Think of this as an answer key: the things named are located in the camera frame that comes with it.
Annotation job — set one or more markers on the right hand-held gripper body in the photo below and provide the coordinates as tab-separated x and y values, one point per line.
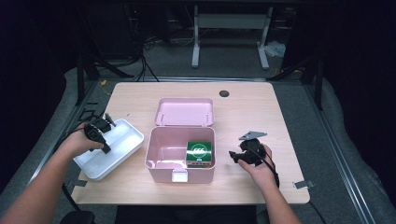
253	152

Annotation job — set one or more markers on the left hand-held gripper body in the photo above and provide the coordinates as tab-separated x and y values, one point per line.
95	130

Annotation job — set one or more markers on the person's right hand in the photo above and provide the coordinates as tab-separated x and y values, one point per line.
264	175

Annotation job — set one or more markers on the person's left hand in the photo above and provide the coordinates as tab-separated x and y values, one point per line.
76	141

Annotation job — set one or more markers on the clear plastic bag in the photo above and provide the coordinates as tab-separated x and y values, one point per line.
276	49

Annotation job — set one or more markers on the white plastic tray insert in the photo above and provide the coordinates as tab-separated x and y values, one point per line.
121	143

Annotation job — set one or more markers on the pink storage box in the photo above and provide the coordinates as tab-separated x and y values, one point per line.
185	112

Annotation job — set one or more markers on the black metal stand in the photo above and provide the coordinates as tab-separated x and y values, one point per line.
318	84
80	77

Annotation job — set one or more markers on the dark rounded object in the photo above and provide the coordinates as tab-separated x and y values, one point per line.
77	217

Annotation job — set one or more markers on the green carton box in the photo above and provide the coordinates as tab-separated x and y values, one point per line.
199	152

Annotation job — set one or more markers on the person's dark clothing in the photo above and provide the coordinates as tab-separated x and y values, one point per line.
186	215

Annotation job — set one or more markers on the grey tape strip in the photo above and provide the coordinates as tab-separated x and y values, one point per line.
77	183
303	184

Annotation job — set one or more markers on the white metal desk frame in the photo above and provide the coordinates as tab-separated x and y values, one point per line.
232	21

